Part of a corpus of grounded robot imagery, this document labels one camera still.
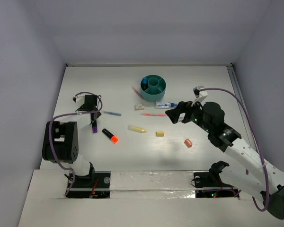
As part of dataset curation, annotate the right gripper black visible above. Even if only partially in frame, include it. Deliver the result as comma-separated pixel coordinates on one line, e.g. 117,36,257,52
165,97,212,133

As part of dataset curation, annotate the thin blue pen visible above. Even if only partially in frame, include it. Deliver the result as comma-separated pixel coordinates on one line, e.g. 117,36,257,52
103,111,122,116

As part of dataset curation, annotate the black orange highlighter marker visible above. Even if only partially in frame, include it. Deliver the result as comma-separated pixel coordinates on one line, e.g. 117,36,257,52
102,128,118,144

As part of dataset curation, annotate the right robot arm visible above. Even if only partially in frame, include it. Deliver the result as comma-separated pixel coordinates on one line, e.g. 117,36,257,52
165,101,284,220

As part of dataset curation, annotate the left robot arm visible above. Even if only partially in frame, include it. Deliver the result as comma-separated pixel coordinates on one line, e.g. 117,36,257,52
42,92,103,187

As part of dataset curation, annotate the clear spray bottle blue cap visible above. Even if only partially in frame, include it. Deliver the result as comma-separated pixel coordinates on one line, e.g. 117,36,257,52
155,102,177,109

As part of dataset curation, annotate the yellow highlighter cap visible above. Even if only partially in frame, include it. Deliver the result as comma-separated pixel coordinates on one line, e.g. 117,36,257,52
155,131,165,137

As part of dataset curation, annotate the orange highlighter piece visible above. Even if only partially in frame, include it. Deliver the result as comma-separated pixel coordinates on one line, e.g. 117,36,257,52
184,139,193,148

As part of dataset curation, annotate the white eraser in sleeve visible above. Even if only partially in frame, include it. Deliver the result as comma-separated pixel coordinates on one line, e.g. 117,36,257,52
134,104,145,111

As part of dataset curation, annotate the teal round compartment organizer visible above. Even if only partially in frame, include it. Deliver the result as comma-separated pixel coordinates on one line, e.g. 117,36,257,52
140,75,166,102

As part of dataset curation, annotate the blue marker in organizer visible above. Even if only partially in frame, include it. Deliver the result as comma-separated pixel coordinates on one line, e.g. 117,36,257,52
141,77,148,91

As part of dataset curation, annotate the yellow highlighter body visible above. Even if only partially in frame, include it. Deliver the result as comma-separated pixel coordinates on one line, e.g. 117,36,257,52
128,125,147,133

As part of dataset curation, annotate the thin pink pen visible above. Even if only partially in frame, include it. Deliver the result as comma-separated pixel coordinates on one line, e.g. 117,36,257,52
132,87,144,100

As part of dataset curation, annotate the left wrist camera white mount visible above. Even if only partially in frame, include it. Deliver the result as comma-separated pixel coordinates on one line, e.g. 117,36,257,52
73,94,85,111

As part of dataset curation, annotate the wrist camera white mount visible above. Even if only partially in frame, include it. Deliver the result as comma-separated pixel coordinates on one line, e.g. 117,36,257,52
192,86,208,105
73,94,85,111

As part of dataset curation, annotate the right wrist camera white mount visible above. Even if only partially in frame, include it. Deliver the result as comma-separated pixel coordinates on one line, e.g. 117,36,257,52
192,86,208,105

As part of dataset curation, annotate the metal rail table edge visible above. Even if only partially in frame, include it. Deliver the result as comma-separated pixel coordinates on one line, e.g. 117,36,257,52
227,66,258,152

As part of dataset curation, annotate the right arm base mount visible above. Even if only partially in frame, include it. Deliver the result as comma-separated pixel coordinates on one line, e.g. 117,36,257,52
190,161,240,199

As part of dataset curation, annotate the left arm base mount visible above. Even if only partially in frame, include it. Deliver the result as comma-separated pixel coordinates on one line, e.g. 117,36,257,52
66,172,111,199

